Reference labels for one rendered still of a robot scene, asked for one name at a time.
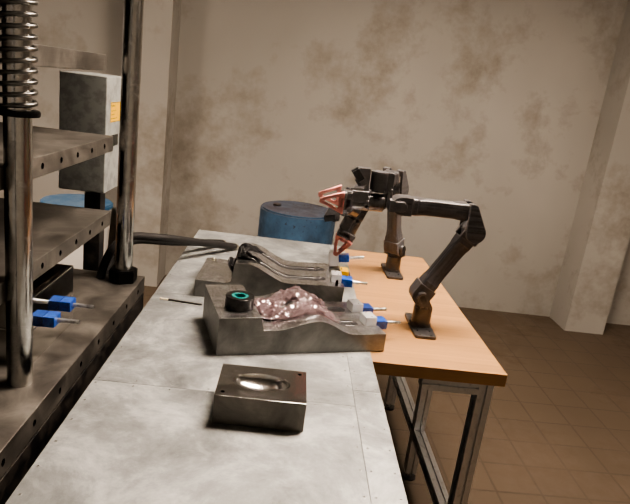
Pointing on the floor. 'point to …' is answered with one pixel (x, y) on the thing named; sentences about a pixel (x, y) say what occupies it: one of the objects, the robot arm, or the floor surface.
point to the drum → (295, 222)
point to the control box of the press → (98, 124)
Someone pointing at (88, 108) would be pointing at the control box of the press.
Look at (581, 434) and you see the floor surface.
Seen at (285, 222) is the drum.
